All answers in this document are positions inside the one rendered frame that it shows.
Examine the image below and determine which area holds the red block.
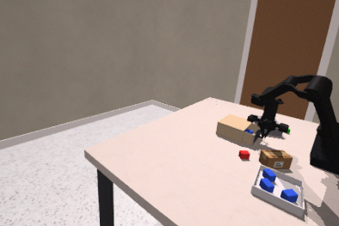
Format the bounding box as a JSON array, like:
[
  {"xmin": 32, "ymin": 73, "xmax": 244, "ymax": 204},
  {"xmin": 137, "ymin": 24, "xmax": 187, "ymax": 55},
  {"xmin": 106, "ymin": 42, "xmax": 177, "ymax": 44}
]
[{"xmin": 238, "ymin": 150, "xmax": 250, "ymax": 159}]

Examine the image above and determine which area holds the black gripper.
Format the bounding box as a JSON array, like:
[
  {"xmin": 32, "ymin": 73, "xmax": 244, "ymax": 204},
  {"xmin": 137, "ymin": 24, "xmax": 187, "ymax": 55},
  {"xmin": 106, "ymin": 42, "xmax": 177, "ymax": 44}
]
[{"xmin": 247, "ymin": 109, "xmax": 289, "ymax": 138}]

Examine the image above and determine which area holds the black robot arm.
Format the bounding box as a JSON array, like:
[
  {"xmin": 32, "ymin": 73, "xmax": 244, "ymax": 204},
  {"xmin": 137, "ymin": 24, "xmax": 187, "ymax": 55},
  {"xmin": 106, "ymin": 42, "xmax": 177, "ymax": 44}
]
[{"xmin": 251, "ymin": 74, "xmax": 339, "ymax": 153}]

